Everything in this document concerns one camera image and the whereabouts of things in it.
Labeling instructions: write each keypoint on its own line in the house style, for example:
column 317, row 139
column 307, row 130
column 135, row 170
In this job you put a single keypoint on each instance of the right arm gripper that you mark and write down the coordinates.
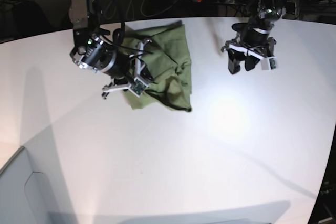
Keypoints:
column 124, row 66

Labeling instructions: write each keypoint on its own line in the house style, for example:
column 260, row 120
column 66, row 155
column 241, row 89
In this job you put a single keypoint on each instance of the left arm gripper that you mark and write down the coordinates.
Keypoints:
column 253, row 45

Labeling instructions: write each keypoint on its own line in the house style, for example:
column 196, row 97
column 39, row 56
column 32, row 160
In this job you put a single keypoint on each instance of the green T-shirt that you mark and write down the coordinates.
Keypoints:
column 169, row 64

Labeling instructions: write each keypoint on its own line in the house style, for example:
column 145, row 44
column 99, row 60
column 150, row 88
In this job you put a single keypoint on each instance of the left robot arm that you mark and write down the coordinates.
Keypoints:
column 264, row 11

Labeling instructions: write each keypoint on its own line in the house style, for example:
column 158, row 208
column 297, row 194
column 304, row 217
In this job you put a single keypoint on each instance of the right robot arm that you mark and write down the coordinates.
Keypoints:
column 85, row 16

